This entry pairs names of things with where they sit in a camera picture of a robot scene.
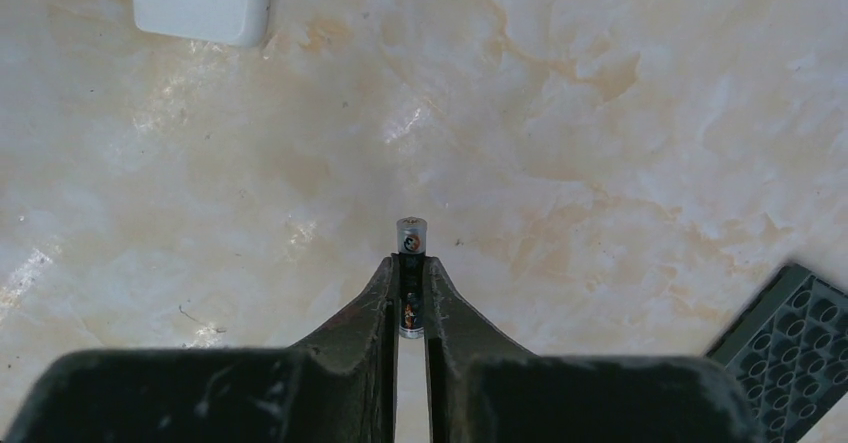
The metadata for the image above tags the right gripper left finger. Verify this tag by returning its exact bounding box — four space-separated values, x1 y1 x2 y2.
5 256 399 442

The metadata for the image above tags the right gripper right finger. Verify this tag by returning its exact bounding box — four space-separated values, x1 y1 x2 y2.
423 257 763 442

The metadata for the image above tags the dark grey studded baseplate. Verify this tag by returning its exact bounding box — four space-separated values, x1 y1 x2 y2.
706 263 847 442

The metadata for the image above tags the white battery cover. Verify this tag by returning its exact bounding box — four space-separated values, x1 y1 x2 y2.
133 0 271 47

